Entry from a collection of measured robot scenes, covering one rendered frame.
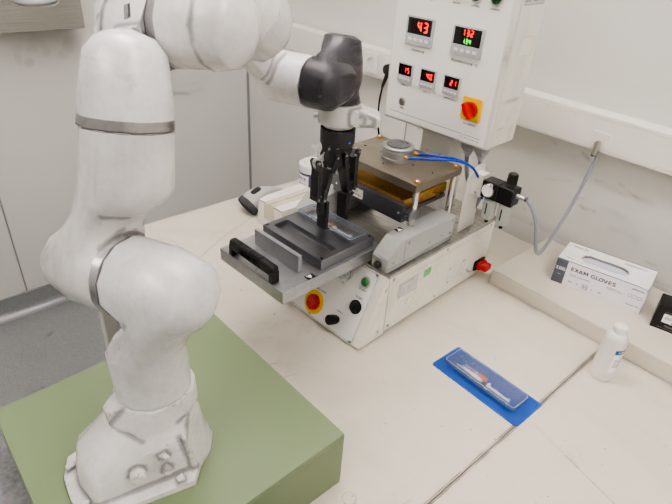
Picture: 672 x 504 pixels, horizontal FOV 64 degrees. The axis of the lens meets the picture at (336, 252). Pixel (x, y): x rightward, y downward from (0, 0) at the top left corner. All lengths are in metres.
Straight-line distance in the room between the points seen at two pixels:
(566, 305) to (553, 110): 0.55
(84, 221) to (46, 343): 1.95
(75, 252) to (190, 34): 0.29
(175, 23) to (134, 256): 0.27
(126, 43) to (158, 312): 0.30
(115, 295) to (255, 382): 0.42
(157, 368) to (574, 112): 1.29
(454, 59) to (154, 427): 1.02
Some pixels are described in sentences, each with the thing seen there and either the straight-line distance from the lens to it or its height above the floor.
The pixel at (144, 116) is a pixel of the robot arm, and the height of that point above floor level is 1.41.
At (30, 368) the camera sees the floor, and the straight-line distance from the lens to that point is 2.53.
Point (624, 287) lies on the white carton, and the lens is 1.56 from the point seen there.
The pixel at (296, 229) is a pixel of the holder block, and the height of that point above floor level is 0.98.
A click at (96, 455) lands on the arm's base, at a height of 0.94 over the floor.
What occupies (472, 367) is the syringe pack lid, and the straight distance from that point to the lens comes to 1.28.
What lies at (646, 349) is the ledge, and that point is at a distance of 1.48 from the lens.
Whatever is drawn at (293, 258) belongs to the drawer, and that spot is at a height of 1.00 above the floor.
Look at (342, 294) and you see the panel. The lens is 1.30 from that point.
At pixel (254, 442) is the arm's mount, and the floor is 0.87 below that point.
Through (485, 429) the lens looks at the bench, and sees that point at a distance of 1.19.
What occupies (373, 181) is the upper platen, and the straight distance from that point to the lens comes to 1.36.
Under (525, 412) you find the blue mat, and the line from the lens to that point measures 1.25.
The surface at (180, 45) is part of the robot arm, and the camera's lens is 0.69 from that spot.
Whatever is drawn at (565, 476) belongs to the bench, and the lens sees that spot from 1.18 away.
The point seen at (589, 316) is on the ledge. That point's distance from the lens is 1.51.
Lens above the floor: 1.61
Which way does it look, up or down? 32 degrees down
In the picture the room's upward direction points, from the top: 4 degrees clockwise
